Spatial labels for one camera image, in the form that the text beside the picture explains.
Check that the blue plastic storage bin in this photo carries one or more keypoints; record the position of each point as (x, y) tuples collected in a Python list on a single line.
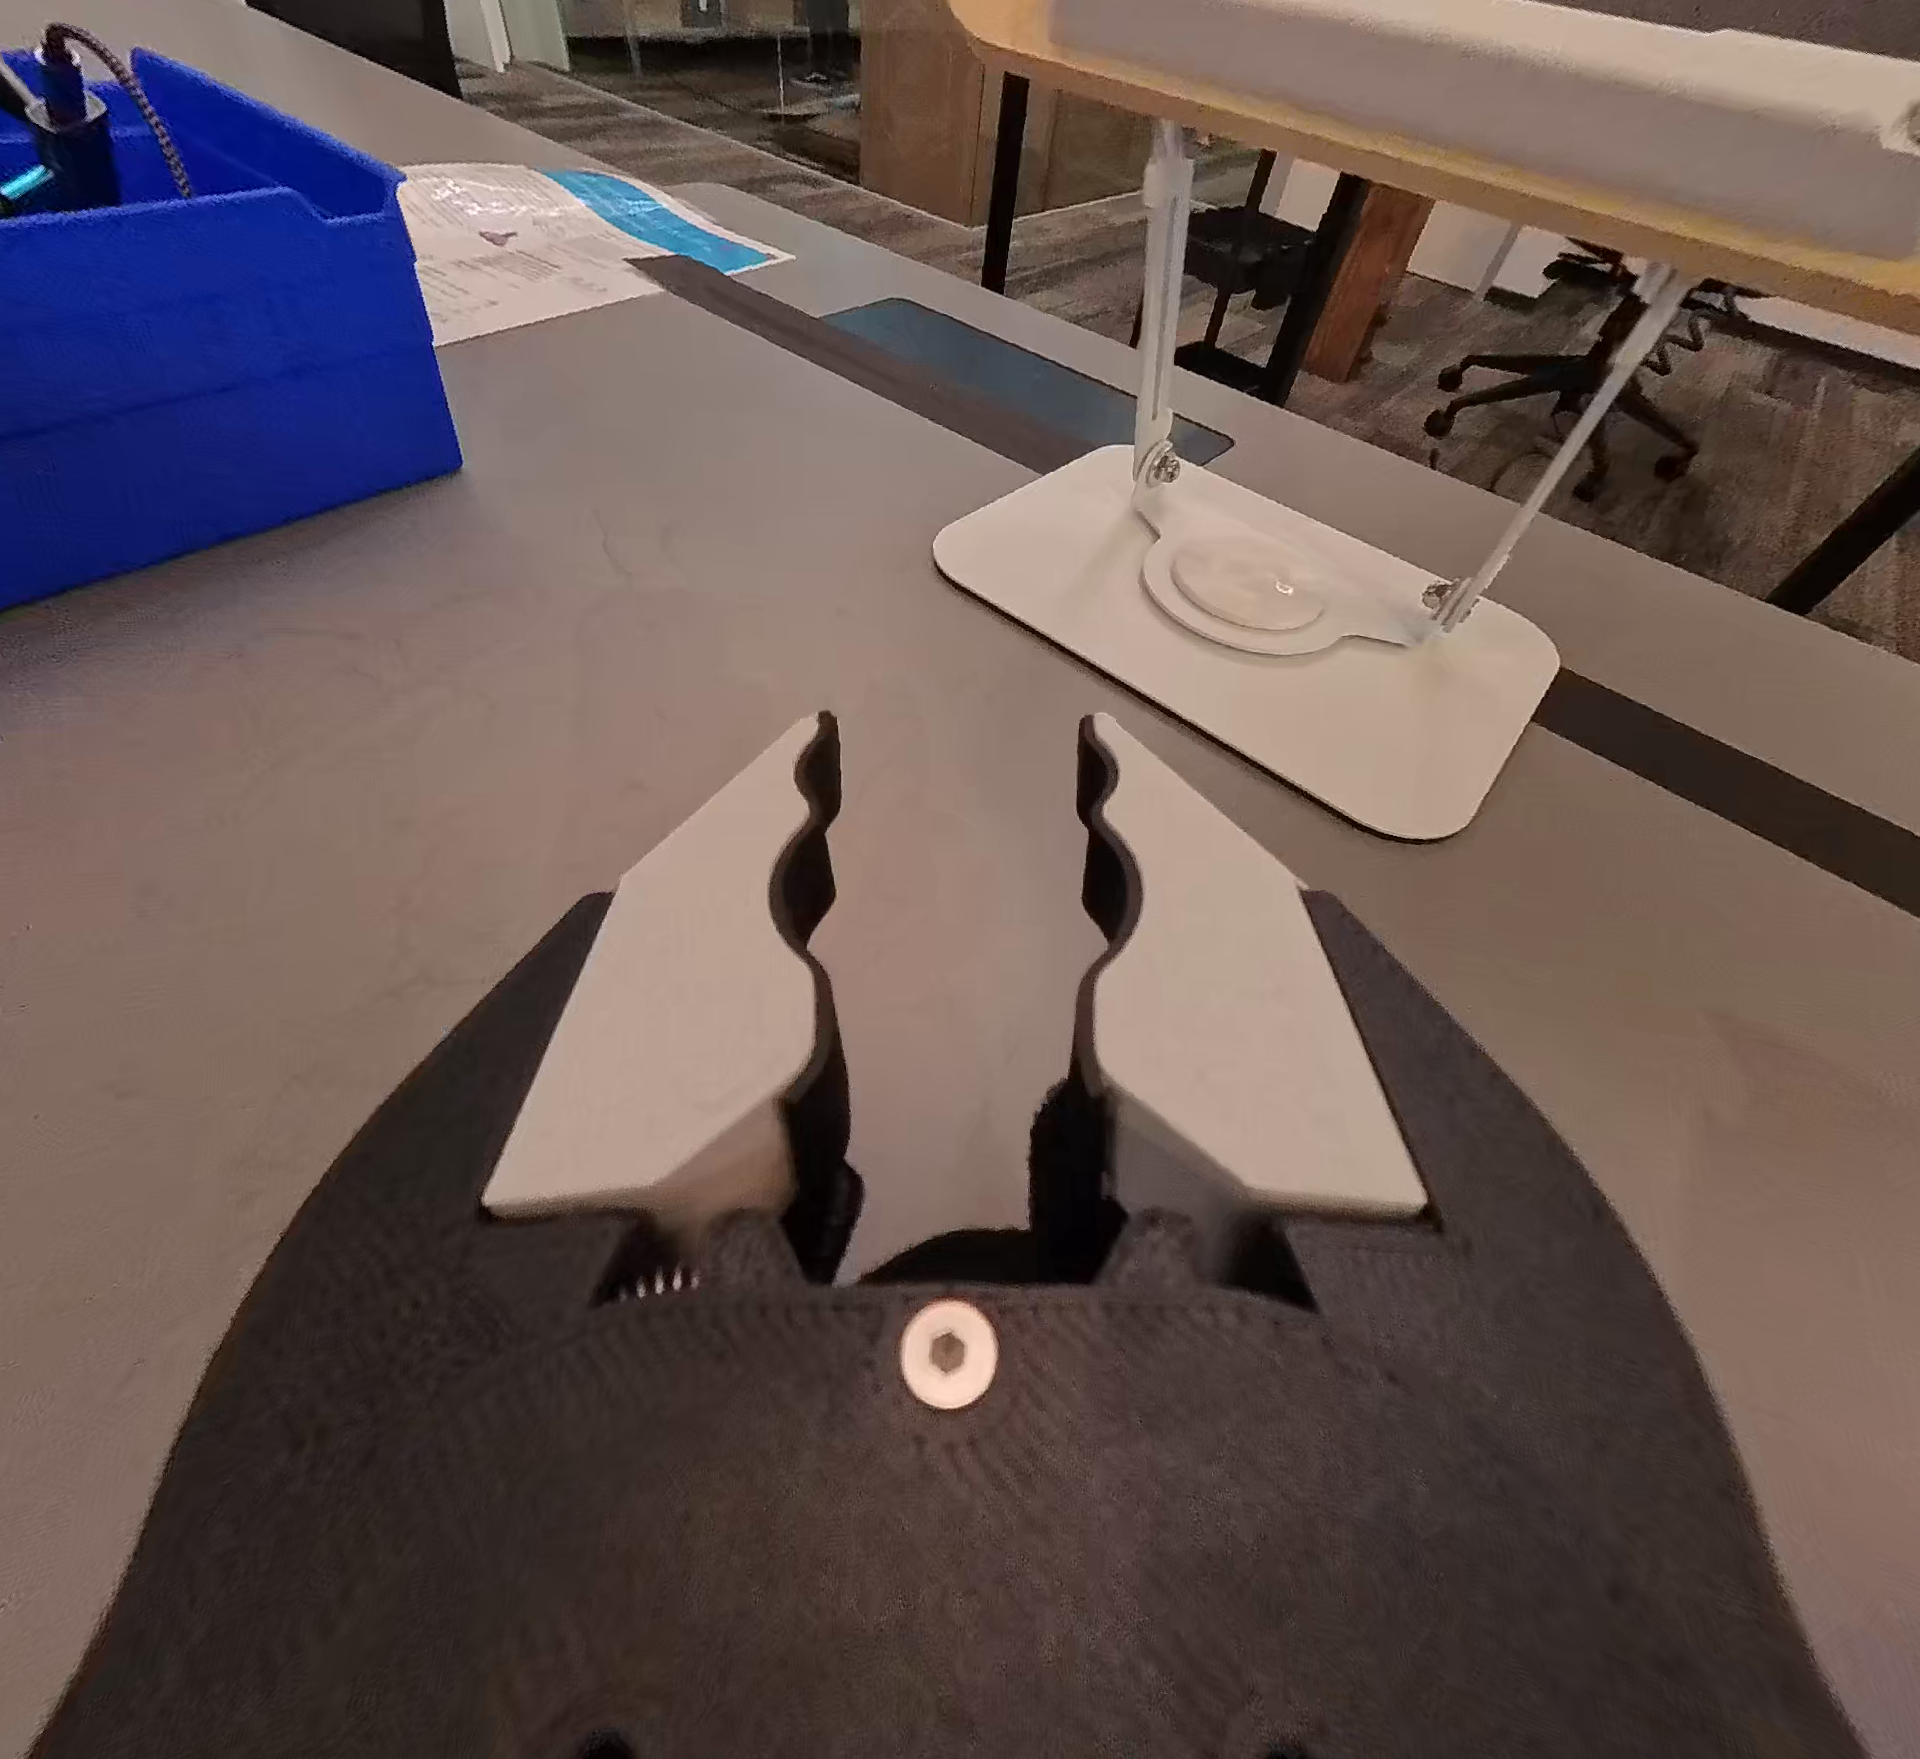
[(223, 410)]

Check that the black office chair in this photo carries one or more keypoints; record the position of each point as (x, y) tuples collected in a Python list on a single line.
[(1500, 374), (1245, 244)]

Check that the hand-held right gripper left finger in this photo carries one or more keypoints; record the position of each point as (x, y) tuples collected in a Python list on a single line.
[(676, 1022)]

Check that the printed paper sheet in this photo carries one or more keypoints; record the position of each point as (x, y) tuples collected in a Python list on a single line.
[(525, 244)]

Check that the wooden book stand white base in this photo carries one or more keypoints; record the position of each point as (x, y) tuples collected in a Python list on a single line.
[(1288, 678)]

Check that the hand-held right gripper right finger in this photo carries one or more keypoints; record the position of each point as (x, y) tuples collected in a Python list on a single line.
[(1245, 1022)]

